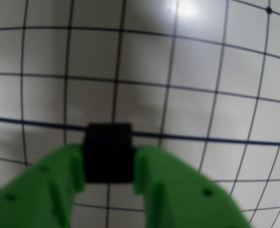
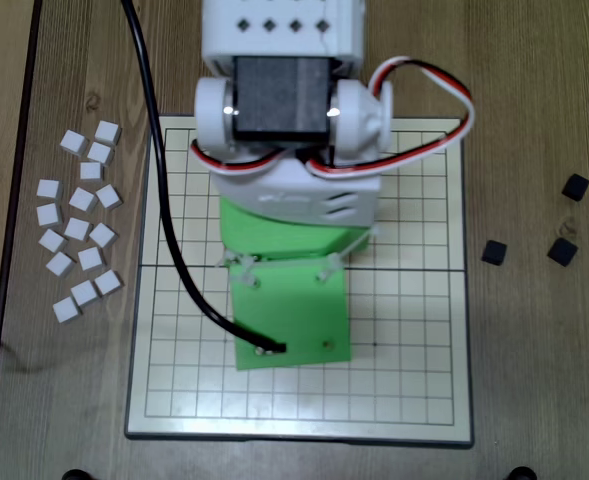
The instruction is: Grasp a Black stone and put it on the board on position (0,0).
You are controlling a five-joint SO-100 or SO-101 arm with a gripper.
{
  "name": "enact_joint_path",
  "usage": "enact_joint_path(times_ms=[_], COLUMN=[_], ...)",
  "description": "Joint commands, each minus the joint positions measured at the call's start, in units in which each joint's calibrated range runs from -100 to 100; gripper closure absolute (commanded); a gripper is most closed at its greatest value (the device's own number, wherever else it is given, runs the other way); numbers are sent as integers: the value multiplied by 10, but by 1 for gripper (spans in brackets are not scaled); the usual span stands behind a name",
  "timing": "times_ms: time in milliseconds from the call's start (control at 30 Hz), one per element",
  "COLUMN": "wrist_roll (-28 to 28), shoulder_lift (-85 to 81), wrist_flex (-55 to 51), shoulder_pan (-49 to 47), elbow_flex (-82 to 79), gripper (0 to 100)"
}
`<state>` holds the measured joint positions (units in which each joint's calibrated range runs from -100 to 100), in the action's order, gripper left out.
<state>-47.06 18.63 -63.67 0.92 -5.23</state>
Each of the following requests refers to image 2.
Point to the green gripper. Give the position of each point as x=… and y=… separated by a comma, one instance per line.
x=279, y=240

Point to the white folding go board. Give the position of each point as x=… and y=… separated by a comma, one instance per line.
x=414, y=325

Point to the white cube stone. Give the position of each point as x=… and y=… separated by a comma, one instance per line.
x=84, y=292
x=60, y=263
x=73, y=142
x=108, y=282
x=106, y=132
x=91, y=171
x=90, y=258
x=103, y=235
x=77, y=228
x=100, y=152
x=109, y=196
x=66, y=309
x=49, y=189
x=49, y=214
x=83, y=199
x=52, y=240

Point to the black cube stone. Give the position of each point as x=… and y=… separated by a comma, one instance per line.
x=562, y=251
x=575, y=187
x=494, y=251

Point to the white zip tie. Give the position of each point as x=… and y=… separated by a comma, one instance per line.
x=331, y=262
x=246, y=272

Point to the dark table edge trim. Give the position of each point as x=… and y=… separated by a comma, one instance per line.
x=21, y=125

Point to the black stand foot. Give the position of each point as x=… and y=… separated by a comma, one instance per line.
x=76, y=475
x=521, y=474

